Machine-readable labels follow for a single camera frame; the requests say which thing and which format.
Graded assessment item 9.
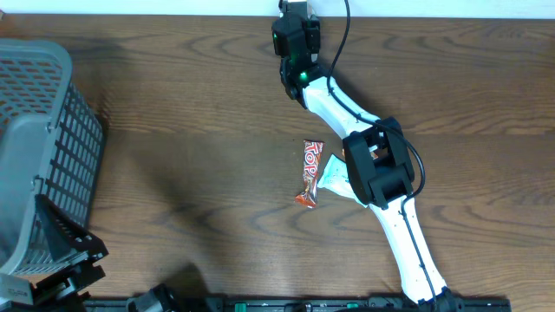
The red Top snack packet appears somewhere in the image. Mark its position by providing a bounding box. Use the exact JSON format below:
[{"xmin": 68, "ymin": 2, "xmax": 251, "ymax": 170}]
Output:
[{"xmin": 295, "ymin": 140, "xmax": 324, "ymax": 208}]

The light blue wipes packet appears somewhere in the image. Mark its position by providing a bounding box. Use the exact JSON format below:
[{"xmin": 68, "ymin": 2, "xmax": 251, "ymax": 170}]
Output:
[{"xmin": 317, "ymin": 154, "xmax": 366, "ymax": 207}]

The orange small carton box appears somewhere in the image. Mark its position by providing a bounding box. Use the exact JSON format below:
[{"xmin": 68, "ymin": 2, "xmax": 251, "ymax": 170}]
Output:
[{"xmin": 342, "ymin": 149, "xmax": 378, "ymax": 159}]

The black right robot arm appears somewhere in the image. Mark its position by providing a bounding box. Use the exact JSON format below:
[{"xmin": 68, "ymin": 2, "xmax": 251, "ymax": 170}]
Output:
[{"xmin": 271, "ymin": 10, "xmax": 462, "ymax": 311}]

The white barcode scanner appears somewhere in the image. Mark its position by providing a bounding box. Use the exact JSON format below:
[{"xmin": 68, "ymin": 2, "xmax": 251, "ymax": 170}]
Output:
[{"xmin": 278, "ymin": 1, "xmax": 316, "ymax": 20}]

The dark grey plastic basket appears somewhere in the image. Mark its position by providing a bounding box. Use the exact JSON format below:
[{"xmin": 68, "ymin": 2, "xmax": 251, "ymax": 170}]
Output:
[{"xmin": 1, "ymin": 38, "xmax": 106, "ymax": 275}]

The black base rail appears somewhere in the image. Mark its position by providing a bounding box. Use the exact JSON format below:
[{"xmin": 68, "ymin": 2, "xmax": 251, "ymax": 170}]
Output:
[{"xmin": 82, "ymin": 296, "xmax": 513, "ymax": 312}]

